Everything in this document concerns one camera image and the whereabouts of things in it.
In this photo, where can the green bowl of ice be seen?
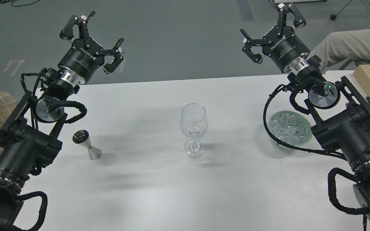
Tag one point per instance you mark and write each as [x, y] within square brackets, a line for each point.
[290, 127]

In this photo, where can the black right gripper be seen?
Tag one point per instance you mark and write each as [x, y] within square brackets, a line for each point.
[280, 43]

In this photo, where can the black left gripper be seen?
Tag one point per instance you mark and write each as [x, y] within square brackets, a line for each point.
[80, 61]

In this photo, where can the steel cocktail jigger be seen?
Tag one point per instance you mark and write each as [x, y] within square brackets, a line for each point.
[82, 138]

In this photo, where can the clear wine glass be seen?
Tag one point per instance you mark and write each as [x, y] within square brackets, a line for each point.
[193, 124]

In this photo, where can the seated person in beige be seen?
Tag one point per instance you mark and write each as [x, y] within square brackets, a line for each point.
[339, 46]

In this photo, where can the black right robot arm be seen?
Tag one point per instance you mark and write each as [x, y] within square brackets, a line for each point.
[341, 113]

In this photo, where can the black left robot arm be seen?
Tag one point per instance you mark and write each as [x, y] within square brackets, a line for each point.
[29, 136]

